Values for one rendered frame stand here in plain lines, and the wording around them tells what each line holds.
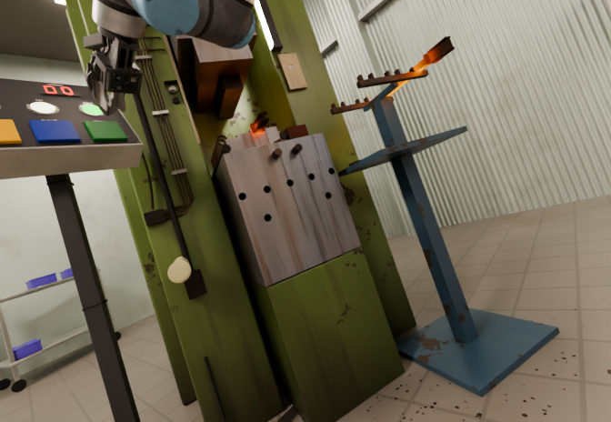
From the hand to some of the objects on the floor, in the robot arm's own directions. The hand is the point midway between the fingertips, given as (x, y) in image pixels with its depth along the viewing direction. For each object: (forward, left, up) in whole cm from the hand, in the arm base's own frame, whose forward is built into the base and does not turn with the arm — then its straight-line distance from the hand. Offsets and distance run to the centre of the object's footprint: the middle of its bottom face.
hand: (106, 108), depth 71 cm
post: (+17, +10, -104) cm, 106 cm away
